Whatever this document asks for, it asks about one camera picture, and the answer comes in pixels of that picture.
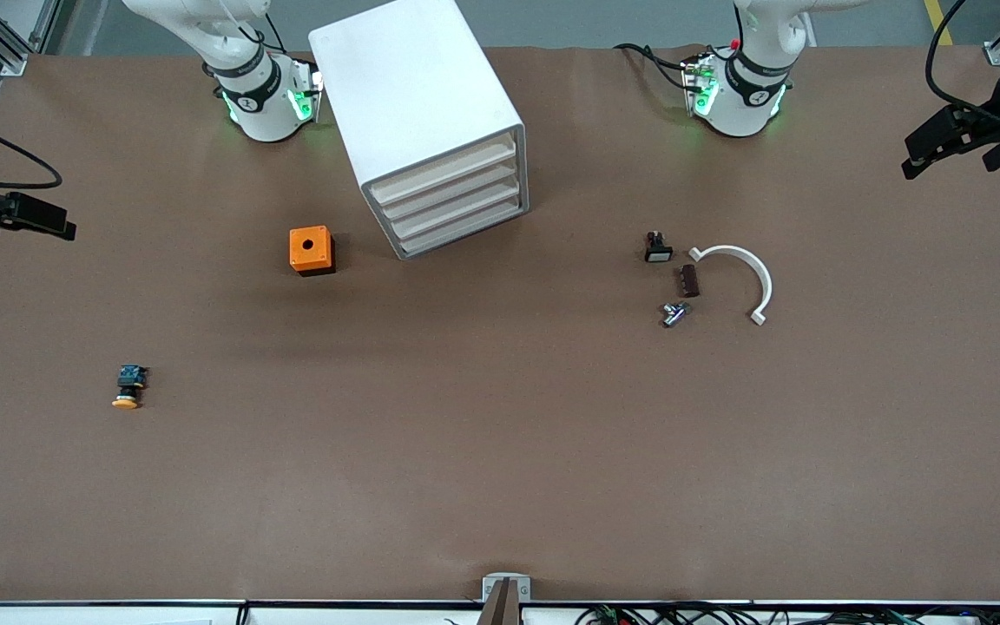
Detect black base cable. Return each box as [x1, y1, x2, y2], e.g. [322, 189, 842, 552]
[614, 41, 697, 93]
[235, 0, 290, 56]

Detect yellow push button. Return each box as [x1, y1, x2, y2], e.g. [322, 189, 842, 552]
[111, 365, 150, 411]

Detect orange box with hole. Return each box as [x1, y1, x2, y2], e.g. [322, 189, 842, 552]
[288, 225, 337, 278]

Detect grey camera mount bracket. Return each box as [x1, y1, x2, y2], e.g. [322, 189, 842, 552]
[478, 573, 532, 625]

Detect black cable bundle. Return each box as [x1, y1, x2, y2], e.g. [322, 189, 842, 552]
[574, 601, 1000, 625]

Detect white table edge rail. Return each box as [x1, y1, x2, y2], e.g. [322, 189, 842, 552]
[0, 598, 1000, 625]

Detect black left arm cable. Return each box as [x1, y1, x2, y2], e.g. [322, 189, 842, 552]
[924, 0, 1000, 119]

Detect white curved plastic piece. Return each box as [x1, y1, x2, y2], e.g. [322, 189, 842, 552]
[688, 244, 774, 327]

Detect brown table cover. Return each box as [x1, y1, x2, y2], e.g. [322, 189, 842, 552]
[0, 43, 1000, 605]

